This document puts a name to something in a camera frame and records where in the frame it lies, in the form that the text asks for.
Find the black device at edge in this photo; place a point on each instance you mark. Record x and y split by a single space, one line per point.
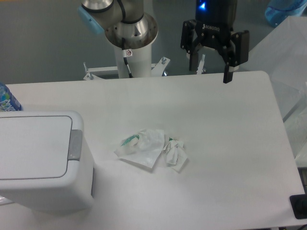
299 205

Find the white side table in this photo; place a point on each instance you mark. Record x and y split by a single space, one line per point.
282 54

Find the crumpled white green wrapper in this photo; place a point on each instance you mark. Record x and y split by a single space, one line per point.
175 154

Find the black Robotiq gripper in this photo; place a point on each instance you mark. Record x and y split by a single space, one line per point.
215 18

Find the crumpled white plastic wrapper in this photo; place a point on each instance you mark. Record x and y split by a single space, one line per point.
142 148

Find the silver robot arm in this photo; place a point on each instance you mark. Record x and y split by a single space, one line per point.
131 32

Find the white trash can lid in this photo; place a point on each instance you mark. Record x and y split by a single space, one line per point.
34 147

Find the grey lid push button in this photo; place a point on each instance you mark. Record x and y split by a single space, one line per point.
75 145

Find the blue labelled water bottle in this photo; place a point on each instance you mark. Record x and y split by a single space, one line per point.
8 102

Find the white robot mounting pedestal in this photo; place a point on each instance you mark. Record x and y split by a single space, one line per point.
131 63

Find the white trash can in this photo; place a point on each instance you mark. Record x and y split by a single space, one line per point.
72 191

